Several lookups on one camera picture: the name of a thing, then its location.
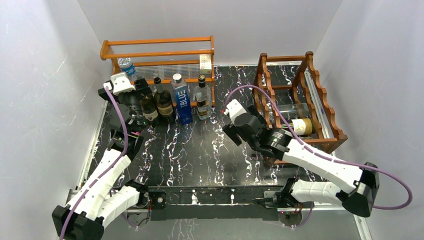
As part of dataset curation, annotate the green wine bottle black neck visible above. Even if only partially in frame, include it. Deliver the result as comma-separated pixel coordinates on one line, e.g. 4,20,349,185
139,93,160,127

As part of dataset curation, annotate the green wine bottle silver cap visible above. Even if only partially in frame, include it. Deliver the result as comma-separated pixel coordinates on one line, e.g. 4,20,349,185
153,77,176,125

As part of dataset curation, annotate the blue clear glass bottle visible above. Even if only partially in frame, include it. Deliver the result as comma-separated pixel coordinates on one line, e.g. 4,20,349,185
170,73,193,125

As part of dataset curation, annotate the clear square liquor bottle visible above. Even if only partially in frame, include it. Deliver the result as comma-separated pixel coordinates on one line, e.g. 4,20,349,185
194,74,212,120

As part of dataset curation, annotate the gold foil wine bottle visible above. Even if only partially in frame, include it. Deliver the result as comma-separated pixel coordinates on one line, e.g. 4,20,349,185
287,118,315,136

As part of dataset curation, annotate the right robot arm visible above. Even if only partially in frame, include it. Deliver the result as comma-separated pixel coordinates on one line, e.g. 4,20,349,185
222,100,379,218

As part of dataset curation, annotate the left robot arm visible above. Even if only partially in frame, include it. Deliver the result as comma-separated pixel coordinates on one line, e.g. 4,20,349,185
52,73,151,240

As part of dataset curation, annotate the brown wooden wine rack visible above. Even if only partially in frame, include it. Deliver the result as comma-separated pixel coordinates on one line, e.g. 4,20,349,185
252,51,348,154

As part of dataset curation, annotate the orange wooden shelf rack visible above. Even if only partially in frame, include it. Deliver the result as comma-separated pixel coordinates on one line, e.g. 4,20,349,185
100,35,215,94

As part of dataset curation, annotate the blue lidded jar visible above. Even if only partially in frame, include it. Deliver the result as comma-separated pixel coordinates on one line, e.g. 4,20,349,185
117,57,136,77

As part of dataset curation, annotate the small white box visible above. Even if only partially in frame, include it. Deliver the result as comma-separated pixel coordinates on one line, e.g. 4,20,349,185
199,54,213,75

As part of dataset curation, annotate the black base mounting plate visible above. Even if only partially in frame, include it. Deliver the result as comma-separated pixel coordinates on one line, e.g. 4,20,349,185
148,185,301,221

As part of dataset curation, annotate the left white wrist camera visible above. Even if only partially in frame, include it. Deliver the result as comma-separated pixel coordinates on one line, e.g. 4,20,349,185
103,72,136,96

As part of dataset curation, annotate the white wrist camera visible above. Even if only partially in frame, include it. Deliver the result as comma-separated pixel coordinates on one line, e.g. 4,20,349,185
223,99,250,126
103,72,136,96

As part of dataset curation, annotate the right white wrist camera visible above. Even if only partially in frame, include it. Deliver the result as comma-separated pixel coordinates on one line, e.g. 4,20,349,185
223,99,250,126

